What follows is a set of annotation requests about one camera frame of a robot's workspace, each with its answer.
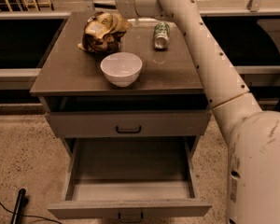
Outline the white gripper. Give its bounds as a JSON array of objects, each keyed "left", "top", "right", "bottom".
[{"left": 115, "top": 0, "right": 137, "bottom": 19}]

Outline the brown yellow chip bag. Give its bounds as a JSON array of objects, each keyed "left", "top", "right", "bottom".
[{"left": 77, "top": 11, "right": 132, "bottom": 54}]

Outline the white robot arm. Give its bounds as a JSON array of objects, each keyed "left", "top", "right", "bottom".
[{"left": 116, "top": 0, "right": 280, "bottom": 224}]

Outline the grey drawer cabinet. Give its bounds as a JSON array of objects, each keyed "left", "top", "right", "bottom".
[{"left": 31, "top": 12, "right": 214, "bottom": 224}]

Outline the grey closed upper drawer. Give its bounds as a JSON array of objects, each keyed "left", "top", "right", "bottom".
[{"left": 46, "top": 110, "right": 210, "bottom": 138}]

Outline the grey open lower drawer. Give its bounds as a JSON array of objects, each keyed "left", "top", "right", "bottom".
[{"left": 49, "top": 137, "right": 212, "bottom": 223}]

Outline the green soda can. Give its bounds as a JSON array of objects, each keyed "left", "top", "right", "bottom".
[{"left": 153, "top": 22, "right": 170, "bottom": 49}]

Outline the white ceramic bowl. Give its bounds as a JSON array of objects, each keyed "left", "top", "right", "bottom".
[{"left": 100, "top": 52, "right": 143, "bottom": 88}]

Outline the black cylindrical floor object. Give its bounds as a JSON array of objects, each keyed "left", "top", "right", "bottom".
[{"left": 10, "top": 189, "right": 26, "bottom": 224}]

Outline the black floor cable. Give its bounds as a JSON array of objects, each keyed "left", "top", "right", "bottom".
[{"left": 0, "top": 187, "right": 63, "bottom": 224}]

